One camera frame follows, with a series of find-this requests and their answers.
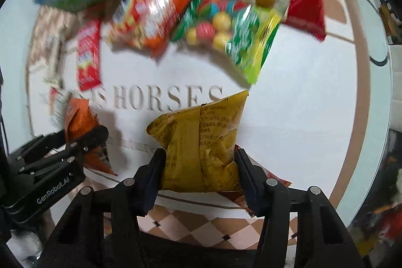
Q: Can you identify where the red snack bar packet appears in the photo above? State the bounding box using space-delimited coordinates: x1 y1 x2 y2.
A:
76 17 103 91

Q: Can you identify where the green bag of candy balls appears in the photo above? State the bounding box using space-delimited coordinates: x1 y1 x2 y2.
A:
171 0 281 85

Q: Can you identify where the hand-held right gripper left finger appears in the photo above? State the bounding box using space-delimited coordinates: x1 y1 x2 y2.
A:
39 148 168 268

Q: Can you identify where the orange red snack bag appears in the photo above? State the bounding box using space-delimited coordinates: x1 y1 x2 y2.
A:
105 0 198 60

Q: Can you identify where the checkered printed table mat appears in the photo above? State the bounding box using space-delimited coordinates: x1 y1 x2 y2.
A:
27 0 359 248

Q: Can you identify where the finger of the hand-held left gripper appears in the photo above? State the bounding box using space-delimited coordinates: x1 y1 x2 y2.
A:
9 129 69 162
18 126 110 177

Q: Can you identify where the yellow snack bag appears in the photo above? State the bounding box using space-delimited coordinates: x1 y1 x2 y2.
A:
145 90 250 193

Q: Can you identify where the red and yellow bundle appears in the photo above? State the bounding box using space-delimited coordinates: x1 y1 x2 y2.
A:
348 130 402 256

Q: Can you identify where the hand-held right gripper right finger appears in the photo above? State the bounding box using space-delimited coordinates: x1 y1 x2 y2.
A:
234 147 366 268

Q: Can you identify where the small orange snack packet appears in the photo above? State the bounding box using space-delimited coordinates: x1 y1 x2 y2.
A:
64 98 118 177

